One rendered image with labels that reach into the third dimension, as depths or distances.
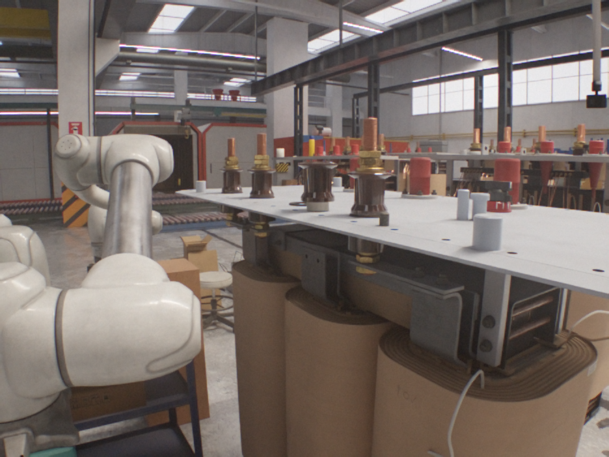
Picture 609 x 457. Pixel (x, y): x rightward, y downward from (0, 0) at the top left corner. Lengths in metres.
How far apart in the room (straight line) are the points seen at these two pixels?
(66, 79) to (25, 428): 10.88
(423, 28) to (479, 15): 1.81
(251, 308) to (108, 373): 0.91
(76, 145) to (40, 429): 0.69
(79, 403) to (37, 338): 1.16
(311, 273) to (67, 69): 10.62
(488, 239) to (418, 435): 0.48
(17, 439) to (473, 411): 0.74
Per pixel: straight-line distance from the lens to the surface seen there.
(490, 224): 0.58
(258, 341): 1.53
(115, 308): 0.65
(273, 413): 1.65
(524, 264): 0.53
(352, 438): 1.24
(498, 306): 0.82
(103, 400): 1.82
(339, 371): 1.13
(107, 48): 11.77
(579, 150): 2.98
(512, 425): 0.83
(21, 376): 0.69
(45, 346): 0.66
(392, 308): 1.07
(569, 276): 0.50
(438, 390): 0.83
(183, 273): 2.26
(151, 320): 0.64
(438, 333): 0.83
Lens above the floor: 1.47
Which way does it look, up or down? 9 degrees down
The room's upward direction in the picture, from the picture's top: straight up
